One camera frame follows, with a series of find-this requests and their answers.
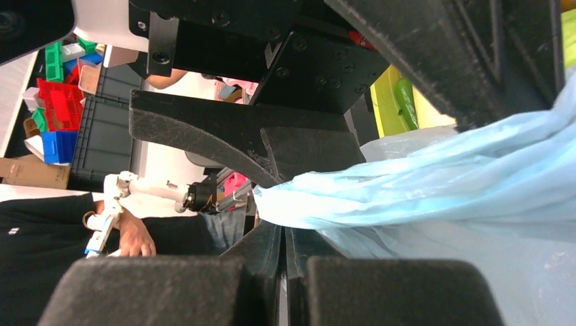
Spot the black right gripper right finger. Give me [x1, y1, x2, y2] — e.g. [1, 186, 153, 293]
[285, 228, 503, 325]

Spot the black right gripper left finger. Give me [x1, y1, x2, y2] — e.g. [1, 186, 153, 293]
[40, 221, 283, 325]

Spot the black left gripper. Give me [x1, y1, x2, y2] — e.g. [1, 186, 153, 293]
[128, 1, 389, 187]

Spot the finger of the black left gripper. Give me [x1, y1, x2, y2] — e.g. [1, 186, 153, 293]
[329, 0, 565, 131]

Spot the light blue plastic bag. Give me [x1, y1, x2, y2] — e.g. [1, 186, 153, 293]
[254, 69, 575, 325]

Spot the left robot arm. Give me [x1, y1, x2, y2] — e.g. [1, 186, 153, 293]
[1, 1, 565, 187]

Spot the green chili pepper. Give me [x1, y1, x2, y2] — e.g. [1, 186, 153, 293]
[393, 78, 418, 130]

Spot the green plastic vegetable bin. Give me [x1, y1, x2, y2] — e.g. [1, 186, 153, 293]
[370, 1, 575, 137]

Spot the dark grey storage crate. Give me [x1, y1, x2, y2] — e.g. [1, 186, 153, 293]
[67, 65, 142, 192]

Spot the person in black shirt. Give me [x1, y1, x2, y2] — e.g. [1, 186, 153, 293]
[0, 193, 249, 326]

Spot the red plastic crate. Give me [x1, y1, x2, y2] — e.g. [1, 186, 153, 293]
[37, 78, 84, 132]

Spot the blue plastic bin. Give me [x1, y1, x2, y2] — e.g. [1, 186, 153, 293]
[41, 130, 78, 164]

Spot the cardboard box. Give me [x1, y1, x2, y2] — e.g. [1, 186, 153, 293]
[1, 154, 70, 189]

